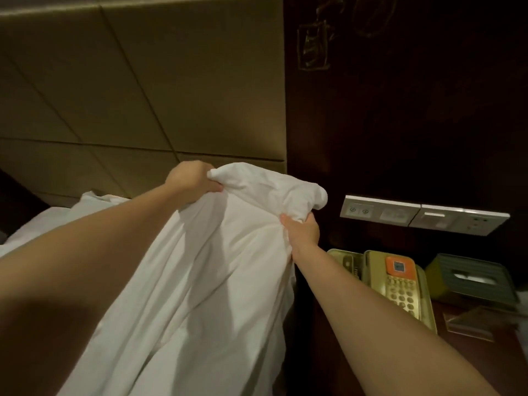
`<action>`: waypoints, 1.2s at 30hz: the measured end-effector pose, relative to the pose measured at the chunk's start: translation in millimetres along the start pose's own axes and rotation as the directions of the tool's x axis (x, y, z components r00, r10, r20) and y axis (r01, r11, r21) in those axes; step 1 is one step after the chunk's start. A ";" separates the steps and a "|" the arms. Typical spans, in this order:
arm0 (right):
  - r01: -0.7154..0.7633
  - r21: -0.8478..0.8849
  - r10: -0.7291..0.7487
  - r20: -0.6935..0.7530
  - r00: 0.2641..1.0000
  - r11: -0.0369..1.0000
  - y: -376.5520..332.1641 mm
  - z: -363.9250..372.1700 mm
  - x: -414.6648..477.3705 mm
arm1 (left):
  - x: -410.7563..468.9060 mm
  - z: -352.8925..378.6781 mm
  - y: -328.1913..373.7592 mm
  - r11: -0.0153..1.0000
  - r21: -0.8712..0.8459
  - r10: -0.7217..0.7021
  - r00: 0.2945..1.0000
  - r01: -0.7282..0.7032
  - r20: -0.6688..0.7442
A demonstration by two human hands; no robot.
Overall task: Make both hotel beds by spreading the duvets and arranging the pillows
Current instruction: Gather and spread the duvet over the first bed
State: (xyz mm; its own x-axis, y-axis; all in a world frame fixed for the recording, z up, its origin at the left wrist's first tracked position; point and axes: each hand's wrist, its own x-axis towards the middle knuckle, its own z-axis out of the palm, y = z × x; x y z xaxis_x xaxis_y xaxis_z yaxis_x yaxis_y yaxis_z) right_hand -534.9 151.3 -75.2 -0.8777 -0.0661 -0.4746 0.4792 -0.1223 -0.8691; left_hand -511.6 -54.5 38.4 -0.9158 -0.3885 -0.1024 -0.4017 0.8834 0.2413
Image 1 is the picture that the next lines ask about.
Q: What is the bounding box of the person's left hand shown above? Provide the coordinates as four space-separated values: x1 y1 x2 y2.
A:
163 159 226 210

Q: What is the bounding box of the person's right hand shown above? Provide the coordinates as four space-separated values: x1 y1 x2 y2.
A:
279 212 321 262

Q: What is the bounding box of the white duvet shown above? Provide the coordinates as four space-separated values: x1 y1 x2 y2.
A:
58 162 328 396

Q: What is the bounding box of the person's right forearm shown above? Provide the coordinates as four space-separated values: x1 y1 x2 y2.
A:
290 243 500 396

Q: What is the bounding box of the person's left forearm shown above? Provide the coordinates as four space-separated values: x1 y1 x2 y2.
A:
0 185 186 396

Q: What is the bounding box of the beige telephone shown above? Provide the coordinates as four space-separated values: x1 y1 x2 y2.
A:
327 248 438 335

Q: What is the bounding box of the tan padded headboard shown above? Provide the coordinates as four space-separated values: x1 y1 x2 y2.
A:
0 0 287 210

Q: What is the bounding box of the dark tissue box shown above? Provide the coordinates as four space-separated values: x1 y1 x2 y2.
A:
425 253 519 310

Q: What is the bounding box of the dark wooden nightstand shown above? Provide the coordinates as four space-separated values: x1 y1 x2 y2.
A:
309 293 528 396

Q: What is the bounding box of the white wall switch panel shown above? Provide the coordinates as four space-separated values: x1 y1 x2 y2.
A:
340 194 512 237

